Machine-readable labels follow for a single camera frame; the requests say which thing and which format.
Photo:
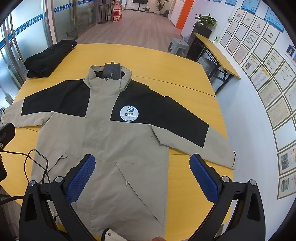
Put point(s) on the folded black garment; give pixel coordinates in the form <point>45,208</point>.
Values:
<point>48,58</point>

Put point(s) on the orange door panel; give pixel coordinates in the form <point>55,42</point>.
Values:
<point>183,14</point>

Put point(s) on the narrow yellow folding table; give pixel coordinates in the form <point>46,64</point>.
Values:
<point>215,49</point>

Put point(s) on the black metal rack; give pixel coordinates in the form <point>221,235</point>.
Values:
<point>104,12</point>

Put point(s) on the beige and black jacket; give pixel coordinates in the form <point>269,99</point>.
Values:
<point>129,150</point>

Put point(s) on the wall of framed notices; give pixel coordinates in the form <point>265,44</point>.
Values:
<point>263,67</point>

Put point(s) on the tall potted plant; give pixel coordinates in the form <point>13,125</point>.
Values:
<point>160,5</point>

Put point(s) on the small potted plant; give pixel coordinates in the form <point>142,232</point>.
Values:
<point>146,9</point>

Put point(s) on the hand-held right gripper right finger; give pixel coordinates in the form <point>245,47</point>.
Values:
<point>204,178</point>

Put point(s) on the television screen on stand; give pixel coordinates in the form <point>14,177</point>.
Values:
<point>139,1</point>

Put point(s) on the grey plastic stool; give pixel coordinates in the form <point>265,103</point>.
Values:
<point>179,44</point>
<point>205,63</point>

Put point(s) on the red carton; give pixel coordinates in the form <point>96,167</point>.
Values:
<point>117,3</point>
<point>116,18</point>
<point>117,13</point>
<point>117,8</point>

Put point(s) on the potted plant in black planter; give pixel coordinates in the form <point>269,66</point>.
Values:
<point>205,20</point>

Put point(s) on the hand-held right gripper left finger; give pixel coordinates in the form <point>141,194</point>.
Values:
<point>81,178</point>

